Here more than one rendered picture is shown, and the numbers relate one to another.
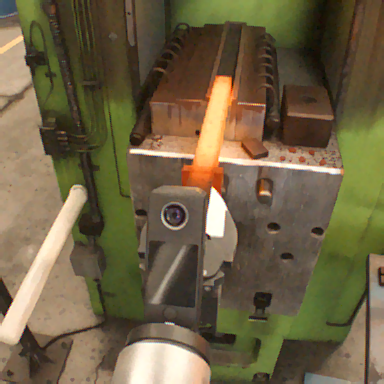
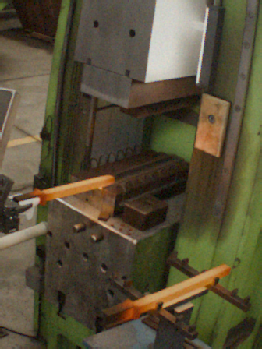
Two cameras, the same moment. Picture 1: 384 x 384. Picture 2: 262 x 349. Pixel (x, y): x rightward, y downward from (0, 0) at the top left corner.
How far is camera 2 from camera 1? 144 cm
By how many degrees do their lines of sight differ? 30
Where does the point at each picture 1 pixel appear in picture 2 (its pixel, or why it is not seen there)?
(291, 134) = (125, 216)
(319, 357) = not seen: outside the picture
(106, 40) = (77, 139)
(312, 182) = (121, 243)
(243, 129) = (105, 206)
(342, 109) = (182, 222)
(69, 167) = (44, 208)
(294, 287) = not seen: hidden behind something
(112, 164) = not seen: hidden behind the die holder
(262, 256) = (99, 287)
